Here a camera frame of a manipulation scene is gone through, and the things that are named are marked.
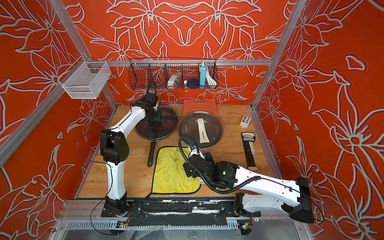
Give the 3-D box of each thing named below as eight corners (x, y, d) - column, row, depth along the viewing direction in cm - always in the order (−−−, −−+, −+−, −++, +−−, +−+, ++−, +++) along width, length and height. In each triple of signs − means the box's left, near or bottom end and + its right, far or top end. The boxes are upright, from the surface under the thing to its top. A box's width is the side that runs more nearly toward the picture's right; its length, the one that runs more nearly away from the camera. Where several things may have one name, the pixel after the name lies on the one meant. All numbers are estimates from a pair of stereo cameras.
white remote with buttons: (238, 126, 109) (239, 123, 106) (242, 117, 114) (243, 114, 111) (246, 129, 107) (248, 126, 104) (250, 120, 112) (251, 117, 109)
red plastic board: (183, 117, 114) (182, 113, 110) (183, 103, 124) (183, 99, 120) (217, 116, 114) (218, 113, 110) (215, 103, 124) (216, 99, 120)
